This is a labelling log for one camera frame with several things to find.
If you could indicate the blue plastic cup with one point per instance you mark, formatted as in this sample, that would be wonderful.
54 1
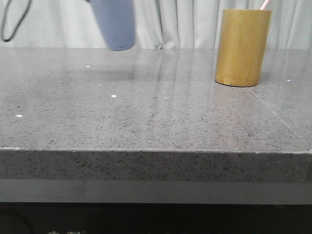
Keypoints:
116 20

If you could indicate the bamboo cylindrical cup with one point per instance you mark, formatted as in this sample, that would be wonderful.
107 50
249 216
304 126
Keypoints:
242 44

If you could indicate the grey-white curtain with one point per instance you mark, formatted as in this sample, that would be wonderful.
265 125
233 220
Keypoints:
160 24

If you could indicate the dark cabinet under counter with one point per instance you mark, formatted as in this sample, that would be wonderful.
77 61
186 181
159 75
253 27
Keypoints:
153 207

